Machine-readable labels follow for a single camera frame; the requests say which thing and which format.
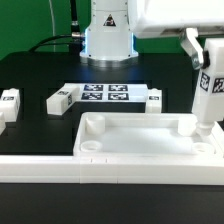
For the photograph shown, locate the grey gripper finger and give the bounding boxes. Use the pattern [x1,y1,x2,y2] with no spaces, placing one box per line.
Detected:
[180,28,209,70]

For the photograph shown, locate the white desk top tray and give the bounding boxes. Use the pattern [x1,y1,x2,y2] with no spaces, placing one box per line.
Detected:
[73,112,224,158]

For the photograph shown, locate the white L-shaped fence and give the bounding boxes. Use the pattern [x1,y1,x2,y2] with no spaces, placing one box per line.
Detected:
[0,114,224,186]

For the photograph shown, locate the white marker base plate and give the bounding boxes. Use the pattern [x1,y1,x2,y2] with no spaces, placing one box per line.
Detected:
[65,83,148,102]

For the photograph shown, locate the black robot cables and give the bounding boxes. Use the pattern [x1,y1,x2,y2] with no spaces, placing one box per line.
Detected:
[28,0,86,53]

